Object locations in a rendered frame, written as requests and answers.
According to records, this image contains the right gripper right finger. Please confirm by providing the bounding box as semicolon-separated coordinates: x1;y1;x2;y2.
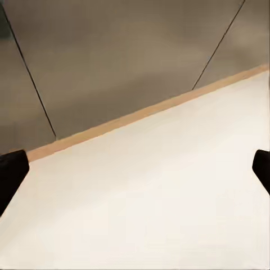
252;149;270;195

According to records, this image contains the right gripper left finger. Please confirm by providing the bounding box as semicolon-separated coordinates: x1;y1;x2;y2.
0;149;29;217

